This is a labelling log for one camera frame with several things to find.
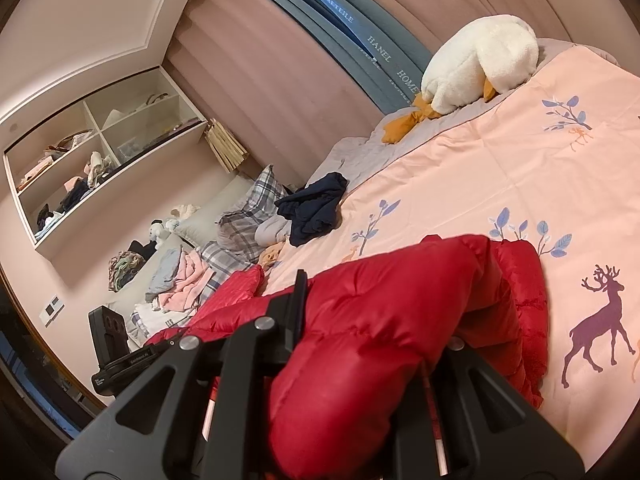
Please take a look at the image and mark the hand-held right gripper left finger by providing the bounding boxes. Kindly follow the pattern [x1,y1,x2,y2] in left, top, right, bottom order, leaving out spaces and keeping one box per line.
[55,270,308,480]

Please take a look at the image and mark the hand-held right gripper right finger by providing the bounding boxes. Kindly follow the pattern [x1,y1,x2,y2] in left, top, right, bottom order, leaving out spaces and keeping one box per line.
[392,336,586,480]

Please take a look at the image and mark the red down jacket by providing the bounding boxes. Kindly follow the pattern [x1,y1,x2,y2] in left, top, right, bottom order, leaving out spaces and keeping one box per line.
[145,234,551,480]

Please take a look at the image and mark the patterned clothes pile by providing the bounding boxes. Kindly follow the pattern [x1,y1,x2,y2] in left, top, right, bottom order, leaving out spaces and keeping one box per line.
[107,252,146,293]

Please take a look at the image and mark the dark clothes pile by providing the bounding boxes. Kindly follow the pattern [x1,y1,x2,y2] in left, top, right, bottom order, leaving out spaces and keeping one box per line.
[35,175,92,236]

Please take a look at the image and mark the white folded cloth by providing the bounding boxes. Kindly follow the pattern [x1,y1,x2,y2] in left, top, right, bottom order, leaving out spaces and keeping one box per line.
[125,300,168,346]

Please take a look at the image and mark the pink-red folded down jacket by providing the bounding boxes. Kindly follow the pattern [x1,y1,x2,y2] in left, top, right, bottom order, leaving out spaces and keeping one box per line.
[192,264,266,321]

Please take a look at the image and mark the grey-blue garment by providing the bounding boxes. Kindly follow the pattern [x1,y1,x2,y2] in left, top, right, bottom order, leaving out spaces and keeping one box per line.
[145,247,183,296]

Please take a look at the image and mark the pink crumpled garment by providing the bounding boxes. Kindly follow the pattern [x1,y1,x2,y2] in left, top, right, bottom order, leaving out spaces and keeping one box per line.
[150,250,216,313]

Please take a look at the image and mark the small plaid pillow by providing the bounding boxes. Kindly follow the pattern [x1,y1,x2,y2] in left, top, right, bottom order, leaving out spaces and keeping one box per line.
[197,240,251,301]

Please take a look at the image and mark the small orange plush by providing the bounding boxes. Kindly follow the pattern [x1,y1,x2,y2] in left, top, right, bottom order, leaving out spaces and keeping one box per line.
[257,241,287,267]

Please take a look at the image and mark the white dog plush toy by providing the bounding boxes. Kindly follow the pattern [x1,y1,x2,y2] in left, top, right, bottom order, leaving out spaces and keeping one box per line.
[147,219,181,247]

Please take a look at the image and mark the grey-lilac crumpled cloth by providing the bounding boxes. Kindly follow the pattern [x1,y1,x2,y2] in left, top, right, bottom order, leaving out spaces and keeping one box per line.
[255,216,292,246]

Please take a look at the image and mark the beige headboard cushion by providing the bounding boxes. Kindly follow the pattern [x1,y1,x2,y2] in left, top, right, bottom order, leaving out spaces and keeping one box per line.
[172,175,256,246]

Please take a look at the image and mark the large plaid pillow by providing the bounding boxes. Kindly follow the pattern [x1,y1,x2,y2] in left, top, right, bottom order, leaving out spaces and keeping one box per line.
[217,165,296,251]

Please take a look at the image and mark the navy crumpled garment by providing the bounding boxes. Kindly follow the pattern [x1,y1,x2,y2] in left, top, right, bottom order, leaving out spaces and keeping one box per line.
[275,172,349,247]

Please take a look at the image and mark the white crumpled cloth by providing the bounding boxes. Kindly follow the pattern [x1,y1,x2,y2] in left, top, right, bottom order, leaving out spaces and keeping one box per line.
[87,152,114,189]

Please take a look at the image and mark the pink folded cloth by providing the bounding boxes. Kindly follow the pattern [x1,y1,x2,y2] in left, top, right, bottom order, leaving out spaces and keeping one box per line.
[20,155,57,187]

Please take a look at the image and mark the yellow tassel hanging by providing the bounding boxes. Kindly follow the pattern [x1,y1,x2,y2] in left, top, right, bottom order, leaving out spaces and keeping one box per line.
[204,119,250,173]

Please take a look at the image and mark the pink deer-print blanket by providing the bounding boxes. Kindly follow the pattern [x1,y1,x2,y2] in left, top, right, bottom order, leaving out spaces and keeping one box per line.
[260,42,640,471]

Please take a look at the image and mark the white goose plush toy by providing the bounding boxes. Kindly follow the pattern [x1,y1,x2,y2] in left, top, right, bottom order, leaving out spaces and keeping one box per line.
[381,16,541,143]

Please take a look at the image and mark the blue-grey curtain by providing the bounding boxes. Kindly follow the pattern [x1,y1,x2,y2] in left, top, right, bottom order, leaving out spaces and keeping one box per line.
[215,0,433,116]

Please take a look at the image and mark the white wall switch panel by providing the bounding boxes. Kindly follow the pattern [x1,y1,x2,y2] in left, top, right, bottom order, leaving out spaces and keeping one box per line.
[39,296,65,328]

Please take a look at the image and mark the white wall shelf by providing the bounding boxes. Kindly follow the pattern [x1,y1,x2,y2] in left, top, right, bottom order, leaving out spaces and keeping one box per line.
[0,65,208,261]

